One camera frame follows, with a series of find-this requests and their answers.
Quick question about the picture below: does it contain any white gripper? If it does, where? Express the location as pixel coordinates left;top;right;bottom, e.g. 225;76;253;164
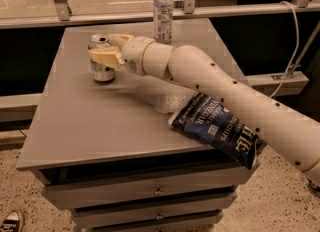
89;34;155;76

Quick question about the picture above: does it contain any silver 7up soda can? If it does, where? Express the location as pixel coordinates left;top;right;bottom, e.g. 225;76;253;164
88;33;115;83

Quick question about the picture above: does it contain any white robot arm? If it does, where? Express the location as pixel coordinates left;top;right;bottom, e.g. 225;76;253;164
89;34;320;185

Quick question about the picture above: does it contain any clear plastic water bottle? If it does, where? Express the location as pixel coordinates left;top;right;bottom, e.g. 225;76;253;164
153;0;173;43

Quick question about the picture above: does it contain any grey drawer cabinet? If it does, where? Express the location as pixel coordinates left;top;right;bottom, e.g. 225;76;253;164
17;23;252;232

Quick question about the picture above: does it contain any blue Kettle chips bag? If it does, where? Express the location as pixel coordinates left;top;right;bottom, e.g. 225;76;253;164
169;93;263;170

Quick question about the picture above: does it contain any black and white sneaker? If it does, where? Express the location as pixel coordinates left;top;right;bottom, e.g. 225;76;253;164
0;210;24;232

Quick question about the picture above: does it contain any white cable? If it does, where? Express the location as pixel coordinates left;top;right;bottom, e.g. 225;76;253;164
269;0;300;99

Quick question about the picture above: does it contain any metal railing frame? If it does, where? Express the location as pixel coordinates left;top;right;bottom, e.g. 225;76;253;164
0;0;320;30

